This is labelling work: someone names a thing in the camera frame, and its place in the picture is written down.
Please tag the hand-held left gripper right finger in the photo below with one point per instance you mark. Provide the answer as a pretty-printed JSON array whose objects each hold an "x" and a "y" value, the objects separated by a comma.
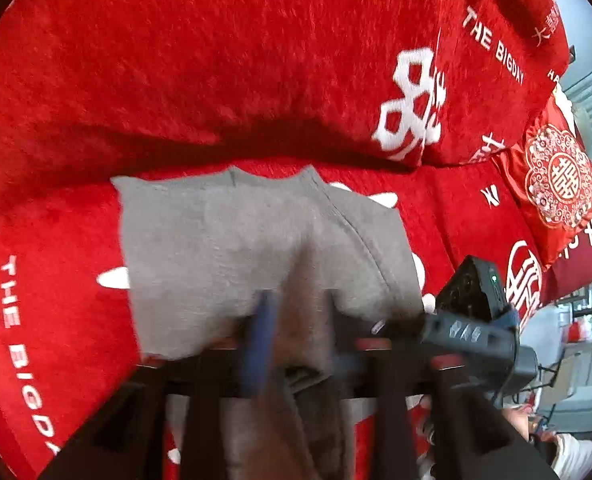
[{"x": 335, "y": 330}]

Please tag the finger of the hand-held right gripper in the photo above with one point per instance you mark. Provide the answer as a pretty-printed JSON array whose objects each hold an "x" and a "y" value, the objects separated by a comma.
[{"x": 401, "y": 329}]

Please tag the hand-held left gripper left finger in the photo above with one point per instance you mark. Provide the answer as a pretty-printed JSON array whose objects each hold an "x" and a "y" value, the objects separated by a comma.
[{"x": 261, "y": 340}]

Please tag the grey shirt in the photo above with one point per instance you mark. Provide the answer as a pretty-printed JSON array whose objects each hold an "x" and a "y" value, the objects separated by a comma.
[{"x": 201, "y": 260}]

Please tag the person's right forearm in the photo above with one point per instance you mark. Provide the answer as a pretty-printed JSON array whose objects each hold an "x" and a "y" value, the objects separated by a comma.
[{"x": 515, "y": 420}]

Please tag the red satin cushion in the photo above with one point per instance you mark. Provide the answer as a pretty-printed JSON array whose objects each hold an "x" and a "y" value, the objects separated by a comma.
[{"x": 556, "y": 180}]

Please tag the red printed blanket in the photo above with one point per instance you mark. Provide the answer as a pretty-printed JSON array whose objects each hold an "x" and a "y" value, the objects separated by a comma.
[{"x": 176, "y": 60}]

